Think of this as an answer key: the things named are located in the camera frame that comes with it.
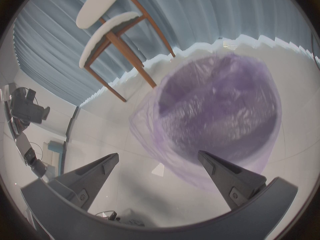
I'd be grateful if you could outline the purple plastic bag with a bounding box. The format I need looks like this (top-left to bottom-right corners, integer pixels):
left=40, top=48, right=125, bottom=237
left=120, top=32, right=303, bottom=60
left=129, top=51, right=283, bottom=192

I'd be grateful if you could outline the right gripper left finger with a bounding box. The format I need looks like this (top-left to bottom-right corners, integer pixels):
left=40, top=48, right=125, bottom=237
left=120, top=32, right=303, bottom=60
left=49, top=153, right=119, bottom=212

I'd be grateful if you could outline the pale blue curtain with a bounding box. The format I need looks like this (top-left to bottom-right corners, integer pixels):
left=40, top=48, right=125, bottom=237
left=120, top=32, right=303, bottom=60
left=12, top=0, right=320, bottom=107

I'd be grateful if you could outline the white cushioned wooden chair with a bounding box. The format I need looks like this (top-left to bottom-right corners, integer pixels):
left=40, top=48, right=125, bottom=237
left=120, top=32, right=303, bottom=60
left=76, top=0, right=176, bottom=102

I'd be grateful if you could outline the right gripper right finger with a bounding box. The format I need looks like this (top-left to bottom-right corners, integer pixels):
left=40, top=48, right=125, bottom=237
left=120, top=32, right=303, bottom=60
left=197, top=150, right=267, bottom=212

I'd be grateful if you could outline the white trash bin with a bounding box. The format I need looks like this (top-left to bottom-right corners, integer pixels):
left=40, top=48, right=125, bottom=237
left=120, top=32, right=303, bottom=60
left=156, top=54, right=282, bottom=176

